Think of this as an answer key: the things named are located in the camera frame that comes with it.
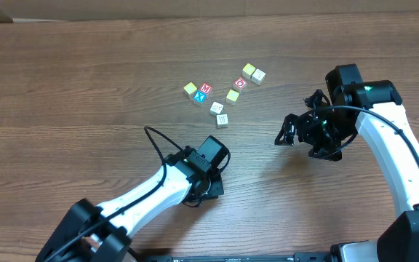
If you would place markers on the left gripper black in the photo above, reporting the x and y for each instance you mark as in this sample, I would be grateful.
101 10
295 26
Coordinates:
214 188

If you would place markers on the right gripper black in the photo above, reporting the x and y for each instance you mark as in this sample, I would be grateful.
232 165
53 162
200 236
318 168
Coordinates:
300 131

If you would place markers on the white W block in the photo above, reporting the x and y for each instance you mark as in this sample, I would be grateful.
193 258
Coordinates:
222 120

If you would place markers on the white animal block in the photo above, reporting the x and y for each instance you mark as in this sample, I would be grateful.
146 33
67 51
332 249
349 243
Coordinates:
216 109

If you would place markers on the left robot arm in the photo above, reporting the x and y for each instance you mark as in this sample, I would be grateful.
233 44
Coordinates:
104 232

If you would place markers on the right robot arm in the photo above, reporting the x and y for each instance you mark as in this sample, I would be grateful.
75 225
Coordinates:
375 111

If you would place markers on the white block upper right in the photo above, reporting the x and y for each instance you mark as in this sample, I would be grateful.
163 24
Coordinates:
258 76

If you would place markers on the yellow block centre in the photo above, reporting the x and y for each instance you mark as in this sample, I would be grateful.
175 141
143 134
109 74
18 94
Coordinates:
232 97

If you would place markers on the yellow block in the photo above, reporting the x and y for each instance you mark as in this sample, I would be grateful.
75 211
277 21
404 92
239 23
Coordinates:
189 90
248 71
232 97

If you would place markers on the red O block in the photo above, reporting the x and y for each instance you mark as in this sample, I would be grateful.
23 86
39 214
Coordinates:
240 84

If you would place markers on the yellow block upper right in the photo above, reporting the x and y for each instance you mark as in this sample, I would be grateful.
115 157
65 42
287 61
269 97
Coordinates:
248 71

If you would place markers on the blue X block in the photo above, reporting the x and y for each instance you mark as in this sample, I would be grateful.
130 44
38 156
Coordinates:
199 97

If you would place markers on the red M block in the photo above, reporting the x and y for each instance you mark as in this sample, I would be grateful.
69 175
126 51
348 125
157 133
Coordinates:
206 89

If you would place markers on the yellow block left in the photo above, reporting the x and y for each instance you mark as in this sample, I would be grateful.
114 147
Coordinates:
189 90

